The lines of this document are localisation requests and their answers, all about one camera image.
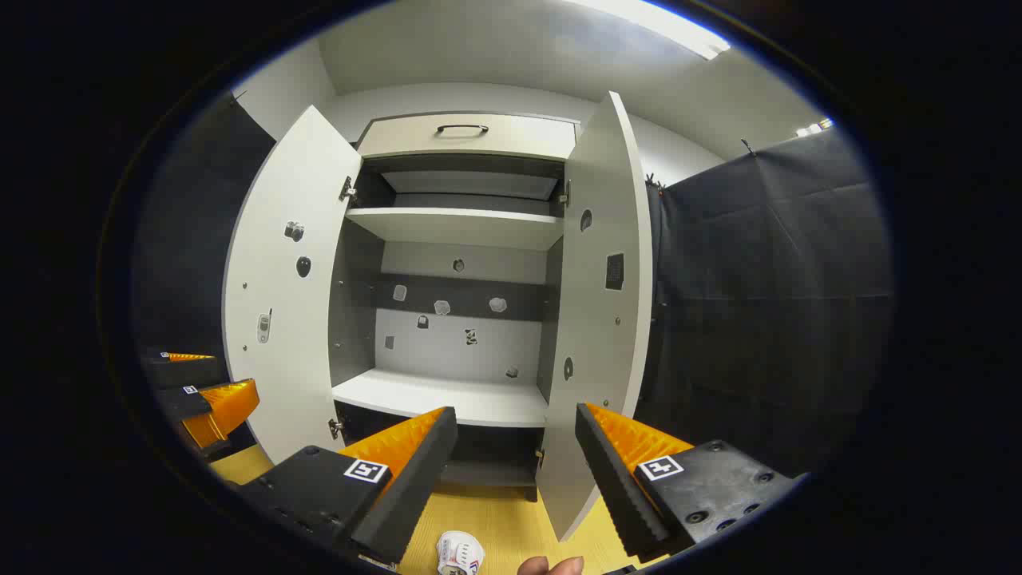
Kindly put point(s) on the black backdrop cloth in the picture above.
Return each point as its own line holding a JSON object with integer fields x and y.
{"x": 758, "y": 303}

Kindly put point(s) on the white shoe cabinet door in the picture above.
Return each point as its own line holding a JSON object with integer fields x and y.
{"x": 595, "y": 359}
{"x": 287, "y": 359}

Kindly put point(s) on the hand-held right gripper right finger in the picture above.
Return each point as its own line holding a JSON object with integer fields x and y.
{"x": 615, "y": 487}

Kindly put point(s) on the small ceiling light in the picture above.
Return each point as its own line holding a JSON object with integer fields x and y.
{"x": 814, "y": 127}

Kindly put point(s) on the white grey shoe cabinet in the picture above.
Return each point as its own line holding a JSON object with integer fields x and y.
{"x": 351, "y": 319}

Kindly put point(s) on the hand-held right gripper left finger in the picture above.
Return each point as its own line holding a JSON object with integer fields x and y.
{"x": 415, "y": 487}

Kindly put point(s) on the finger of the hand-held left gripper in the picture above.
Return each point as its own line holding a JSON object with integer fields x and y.
{"x": 227, "y": 407}
{"x": 188, "y": 374}

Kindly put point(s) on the long ceiling light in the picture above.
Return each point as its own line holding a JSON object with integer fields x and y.
{"x": 671, "y": 28}

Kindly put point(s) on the white cabinet shelf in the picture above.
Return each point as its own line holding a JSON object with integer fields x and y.
{"x": 431, "y": 395}
{"x": 455, "y": 228}

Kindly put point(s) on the white canvas shoe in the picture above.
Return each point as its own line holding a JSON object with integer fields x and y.
{"x": 459, "y": 551}

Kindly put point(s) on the beige cabinet drawer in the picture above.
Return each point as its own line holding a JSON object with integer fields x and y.
{"x": 519, "y": 140}

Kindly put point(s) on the black cloth clip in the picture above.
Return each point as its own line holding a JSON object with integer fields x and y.
{"x": 746, "y": 146}
{"x": 653, "y": 180}

